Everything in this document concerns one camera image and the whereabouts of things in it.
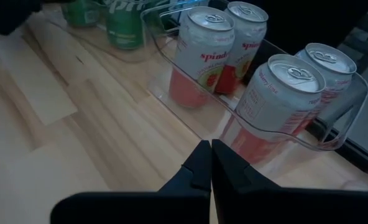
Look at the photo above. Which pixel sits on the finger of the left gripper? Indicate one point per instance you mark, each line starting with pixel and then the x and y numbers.
pixel 7 14

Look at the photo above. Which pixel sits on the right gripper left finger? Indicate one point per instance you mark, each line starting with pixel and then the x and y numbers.
pixel 140 208

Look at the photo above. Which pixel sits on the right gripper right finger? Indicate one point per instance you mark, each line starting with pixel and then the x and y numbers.
pixel 280 205

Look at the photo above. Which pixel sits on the green Sprite soda can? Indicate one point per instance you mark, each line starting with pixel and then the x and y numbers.
pixel 125 28
pixel 80 14

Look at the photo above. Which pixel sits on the white red Spindrift can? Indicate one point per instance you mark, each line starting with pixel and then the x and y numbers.
pixel 249 31
pixel 202 46
pixel 280 99
pixel 336 71

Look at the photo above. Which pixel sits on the clear plastic bin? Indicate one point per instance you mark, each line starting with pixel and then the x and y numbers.
pixel 202 121
pixel 153 46

